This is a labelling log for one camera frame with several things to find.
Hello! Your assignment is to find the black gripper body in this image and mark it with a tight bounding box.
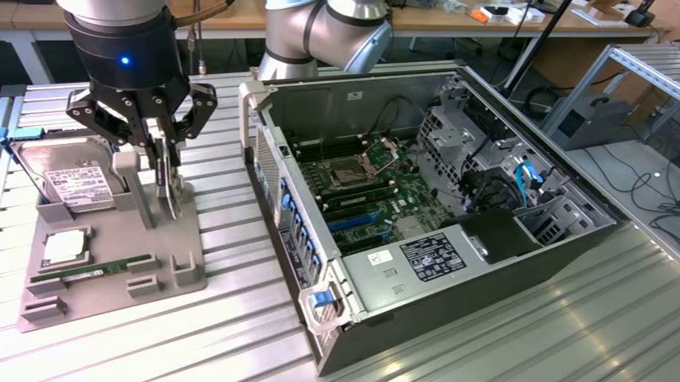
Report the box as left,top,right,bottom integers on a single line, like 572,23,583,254
63,14,192,145

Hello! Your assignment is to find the expansion card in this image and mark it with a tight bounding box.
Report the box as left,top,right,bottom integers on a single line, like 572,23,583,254
152,117,185,222

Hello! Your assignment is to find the hard disk with blue carrier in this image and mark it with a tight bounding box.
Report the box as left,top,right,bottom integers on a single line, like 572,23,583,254
5,126,122,214

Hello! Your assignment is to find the wooden desk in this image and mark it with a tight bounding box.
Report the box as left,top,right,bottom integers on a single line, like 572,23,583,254
391,0,674,41
0,0,268,84

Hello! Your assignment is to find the black RAM slot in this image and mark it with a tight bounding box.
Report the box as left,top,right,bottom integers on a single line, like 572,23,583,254
317,179,393,193
291,137,367,150
297,147,369,162

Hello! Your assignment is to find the CPU socket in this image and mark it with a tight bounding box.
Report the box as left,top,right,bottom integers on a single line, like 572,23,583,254
328,158,372,189

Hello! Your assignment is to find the metal socket cover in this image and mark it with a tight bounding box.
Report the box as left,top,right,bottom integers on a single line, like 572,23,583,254
360,137,401,177

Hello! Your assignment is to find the silver CPU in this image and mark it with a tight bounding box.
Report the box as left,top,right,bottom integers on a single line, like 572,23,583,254
43,232,90,266

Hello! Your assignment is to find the grey parts rack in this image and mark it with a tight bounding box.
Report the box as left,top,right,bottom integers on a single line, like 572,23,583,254
14,153,210,334

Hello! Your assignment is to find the black RAM stick with label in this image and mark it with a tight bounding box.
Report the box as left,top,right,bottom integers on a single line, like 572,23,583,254
321,189,395,212

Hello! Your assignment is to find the black expansion slot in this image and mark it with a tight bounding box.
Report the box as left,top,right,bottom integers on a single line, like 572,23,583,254
337,234,397,256
323,206,377,222

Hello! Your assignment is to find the green RAM stick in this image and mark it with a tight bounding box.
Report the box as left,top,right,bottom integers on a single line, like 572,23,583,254
37,254,154,282

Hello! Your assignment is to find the blue expansion slot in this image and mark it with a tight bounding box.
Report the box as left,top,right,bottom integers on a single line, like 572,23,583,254
327,212,383,234

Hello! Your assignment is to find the green motherboard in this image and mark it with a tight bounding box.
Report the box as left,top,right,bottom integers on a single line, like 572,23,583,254
295,133,459,258

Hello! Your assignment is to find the metal drive cage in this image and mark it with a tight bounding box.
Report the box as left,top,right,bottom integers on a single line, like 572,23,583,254
416,103,483,188

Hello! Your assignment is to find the silver chipset heatsink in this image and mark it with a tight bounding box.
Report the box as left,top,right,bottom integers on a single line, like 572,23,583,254
393,217,428,236

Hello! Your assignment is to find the orange and white box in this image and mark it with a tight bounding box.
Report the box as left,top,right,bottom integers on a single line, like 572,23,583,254
471,6,507,23

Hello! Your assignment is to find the black front fan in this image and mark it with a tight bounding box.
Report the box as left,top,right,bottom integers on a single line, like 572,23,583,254
458,166,520,212

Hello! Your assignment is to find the grey power supply unit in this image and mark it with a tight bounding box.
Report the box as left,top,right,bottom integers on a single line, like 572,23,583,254
340,224,494,319

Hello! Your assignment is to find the white device box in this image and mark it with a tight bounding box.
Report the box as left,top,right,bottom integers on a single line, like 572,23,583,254
480,4,547,24

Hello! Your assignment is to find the black tripod pole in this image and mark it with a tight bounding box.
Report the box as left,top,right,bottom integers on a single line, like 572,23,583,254
502,0,575,91

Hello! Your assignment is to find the black plastic shroud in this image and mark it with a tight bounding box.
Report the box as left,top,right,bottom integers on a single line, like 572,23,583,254
458,207,544,266

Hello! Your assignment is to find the open dark PC case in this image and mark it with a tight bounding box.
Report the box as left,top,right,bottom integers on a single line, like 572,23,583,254
237,59,634,377

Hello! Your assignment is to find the grey equipment box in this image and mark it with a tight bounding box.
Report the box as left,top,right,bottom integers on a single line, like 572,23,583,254
542,95,637,151

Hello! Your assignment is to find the metal disk bay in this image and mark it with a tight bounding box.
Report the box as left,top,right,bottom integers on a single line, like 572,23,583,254
514,193,606,247

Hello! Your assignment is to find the white flat box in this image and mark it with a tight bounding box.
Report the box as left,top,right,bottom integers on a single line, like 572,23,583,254
572,6,631,28

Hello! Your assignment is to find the black desk device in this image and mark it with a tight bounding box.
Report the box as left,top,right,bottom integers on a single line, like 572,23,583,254
622,0,662,28

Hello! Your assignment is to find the black hanging cable with plug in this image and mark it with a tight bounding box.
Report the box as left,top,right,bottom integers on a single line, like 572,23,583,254
173,0,238,76

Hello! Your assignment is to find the blue wire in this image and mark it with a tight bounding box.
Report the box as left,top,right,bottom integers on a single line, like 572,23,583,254
512,156,543,209

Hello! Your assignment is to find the aluminium profile frame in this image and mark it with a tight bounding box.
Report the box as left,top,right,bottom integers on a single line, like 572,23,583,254
539,42,680,154

